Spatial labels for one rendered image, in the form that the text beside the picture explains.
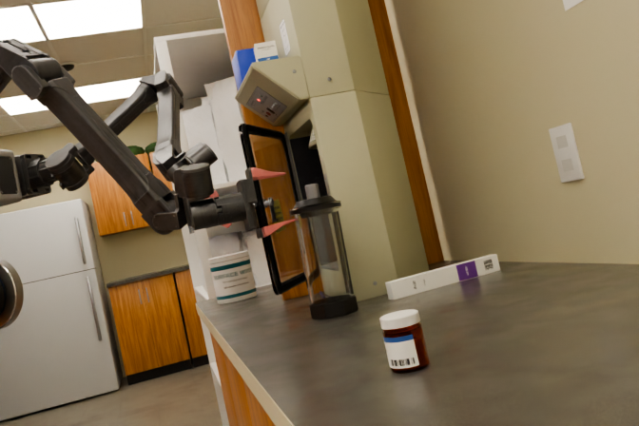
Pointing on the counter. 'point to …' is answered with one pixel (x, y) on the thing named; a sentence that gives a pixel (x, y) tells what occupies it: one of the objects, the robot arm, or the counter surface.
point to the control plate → (265, 104)
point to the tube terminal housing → (349, 122)
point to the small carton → (263, 51)
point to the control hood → (276, 85)
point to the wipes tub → (232, 278)
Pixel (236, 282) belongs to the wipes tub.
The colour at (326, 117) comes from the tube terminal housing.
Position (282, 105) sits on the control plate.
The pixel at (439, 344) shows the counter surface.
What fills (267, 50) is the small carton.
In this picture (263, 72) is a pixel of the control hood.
